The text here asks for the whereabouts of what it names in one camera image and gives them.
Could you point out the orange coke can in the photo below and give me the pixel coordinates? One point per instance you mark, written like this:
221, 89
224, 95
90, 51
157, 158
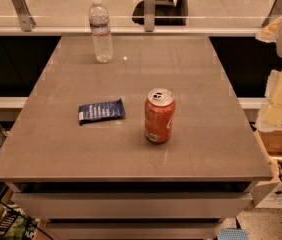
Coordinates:
159, 111

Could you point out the grey drawer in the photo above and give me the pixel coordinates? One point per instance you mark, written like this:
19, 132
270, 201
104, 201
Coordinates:
132, 205
134, 231

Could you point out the right metal railing bracket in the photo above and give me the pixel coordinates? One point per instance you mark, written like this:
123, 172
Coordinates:
274, 13

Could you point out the blue snack packet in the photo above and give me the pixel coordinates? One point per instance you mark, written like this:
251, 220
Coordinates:
101, 111

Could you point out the left metal railing bracket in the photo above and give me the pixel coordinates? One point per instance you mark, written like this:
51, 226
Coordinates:
26, 21

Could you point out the middle metal railing bracket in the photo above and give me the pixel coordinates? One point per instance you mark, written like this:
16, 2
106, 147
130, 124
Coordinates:
149, 15

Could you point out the clear plastic water bottle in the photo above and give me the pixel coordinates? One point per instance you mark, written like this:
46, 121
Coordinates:
99, 23

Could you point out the black office chair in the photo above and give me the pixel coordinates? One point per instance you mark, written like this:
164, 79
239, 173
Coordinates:
171, 12

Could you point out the green chip bag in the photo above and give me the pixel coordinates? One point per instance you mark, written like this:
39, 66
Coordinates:
15, 224

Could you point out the blue perforated basket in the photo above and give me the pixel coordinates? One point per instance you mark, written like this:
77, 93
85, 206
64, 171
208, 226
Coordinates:
232, 234

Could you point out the upper grey drawer front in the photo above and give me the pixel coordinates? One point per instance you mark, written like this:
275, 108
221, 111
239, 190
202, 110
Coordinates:
132, 205

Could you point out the metal railing bracket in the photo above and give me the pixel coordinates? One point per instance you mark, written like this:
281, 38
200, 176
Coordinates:
149, 15
26, 21
274, 13

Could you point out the lower grey drawer front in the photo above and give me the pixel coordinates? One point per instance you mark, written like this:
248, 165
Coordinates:
134, 231

